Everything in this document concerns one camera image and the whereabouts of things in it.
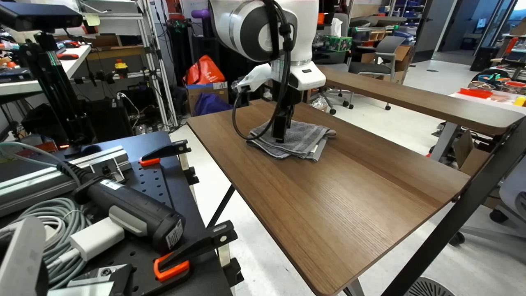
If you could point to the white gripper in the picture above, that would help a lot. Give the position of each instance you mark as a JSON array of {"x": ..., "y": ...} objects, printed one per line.
[{"x": 307, "y": 74}]

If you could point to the grey towel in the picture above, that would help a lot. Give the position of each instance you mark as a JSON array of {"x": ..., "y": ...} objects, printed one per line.
[{"x": 308, "y": 139}]

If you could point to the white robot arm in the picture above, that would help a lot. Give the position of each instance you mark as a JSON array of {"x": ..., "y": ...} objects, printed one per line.
[{"x": 248, "y": 26}]

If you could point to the purple cloth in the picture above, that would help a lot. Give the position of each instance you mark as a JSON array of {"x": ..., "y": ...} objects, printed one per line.
[{"x": 211, "y": 103}]

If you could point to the cardboard box with label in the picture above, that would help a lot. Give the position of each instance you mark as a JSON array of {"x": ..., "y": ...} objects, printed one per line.
[{"x": 208, "y": 90}]

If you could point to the orange bag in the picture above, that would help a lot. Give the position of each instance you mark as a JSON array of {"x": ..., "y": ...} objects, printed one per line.
[{"x": 205, "y": 70}]

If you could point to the green crate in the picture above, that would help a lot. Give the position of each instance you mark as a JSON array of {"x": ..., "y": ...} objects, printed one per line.
[{"x": 338, "y": 42}]

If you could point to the orange plastic bin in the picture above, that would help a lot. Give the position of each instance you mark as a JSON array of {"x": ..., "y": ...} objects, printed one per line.
[{"x": 322, "y": 18}]

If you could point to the small black orange clamp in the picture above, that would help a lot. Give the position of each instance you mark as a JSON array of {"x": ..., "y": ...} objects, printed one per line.
[{"x": 165, "y": 149}]

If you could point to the grey office chair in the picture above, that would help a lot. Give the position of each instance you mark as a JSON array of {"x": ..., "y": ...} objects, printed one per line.
[{"x": 384, "y": 54}]

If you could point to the white metal rack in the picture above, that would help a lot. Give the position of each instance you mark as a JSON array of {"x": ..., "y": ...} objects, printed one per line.
[{"x": 159, "y": 65}]

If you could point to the purple cylinder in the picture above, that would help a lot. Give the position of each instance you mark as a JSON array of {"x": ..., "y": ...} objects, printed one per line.
[{"x": 200, "y": 13}]

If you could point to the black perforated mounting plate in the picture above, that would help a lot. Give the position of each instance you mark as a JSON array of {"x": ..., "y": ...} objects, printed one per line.
[{"x": 165, "y": 189}]

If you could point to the open cardboard box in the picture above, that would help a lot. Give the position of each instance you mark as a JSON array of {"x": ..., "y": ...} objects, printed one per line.
[{"x": 405, "y": 57}]

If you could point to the large black orange clamp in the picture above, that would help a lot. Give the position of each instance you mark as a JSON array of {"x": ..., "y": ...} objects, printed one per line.
[{"x": 192, "y": 251}]

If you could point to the black handheld device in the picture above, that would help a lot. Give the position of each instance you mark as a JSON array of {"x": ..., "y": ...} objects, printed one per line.
[{"x": 141, "y": 210}]

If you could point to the yellow small object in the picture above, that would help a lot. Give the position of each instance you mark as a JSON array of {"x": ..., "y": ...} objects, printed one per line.
[{"x": 121, "y": 65}]

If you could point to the orange flat object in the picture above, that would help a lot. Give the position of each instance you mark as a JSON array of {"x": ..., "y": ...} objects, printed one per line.
[{"x": 476, "y": 92}]

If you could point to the brown wooden table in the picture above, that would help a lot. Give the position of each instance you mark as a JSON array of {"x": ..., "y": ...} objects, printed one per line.
[{"x": 466, "y": 205}]

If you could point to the white power adapter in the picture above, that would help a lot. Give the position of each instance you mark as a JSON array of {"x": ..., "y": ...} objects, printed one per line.
[{"x": 100, "y": 238}]

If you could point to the white work table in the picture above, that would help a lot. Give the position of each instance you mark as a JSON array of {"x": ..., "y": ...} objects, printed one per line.
[{"x": 72, "y": 62}]

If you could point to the black round chair base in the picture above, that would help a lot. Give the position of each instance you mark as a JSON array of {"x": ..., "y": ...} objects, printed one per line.
[{"x": 430, "y": 287}]

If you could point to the black tripod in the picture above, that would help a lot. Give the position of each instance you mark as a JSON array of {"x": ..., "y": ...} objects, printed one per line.
[{"x": 59, "y": 92}]

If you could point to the yellow block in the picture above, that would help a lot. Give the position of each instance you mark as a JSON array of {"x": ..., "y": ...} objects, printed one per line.
[{"x": 520, "y": 102}]

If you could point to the aluminium extrusion bar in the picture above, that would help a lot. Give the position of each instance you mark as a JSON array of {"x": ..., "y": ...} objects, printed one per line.
[{"x": 34, "y": 182}]

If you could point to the grey wedge-shaped part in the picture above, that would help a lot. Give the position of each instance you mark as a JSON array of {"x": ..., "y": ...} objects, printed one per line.
[{"x": 22, "y": 263}]

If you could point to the metal bracket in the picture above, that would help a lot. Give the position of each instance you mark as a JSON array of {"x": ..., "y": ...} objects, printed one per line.
[{"x": 93, "y": 279}]

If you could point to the black camera on tripod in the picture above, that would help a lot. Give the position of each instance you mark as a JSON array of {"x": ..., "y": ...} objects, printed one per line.
[{"x": 39, "y": 14}]

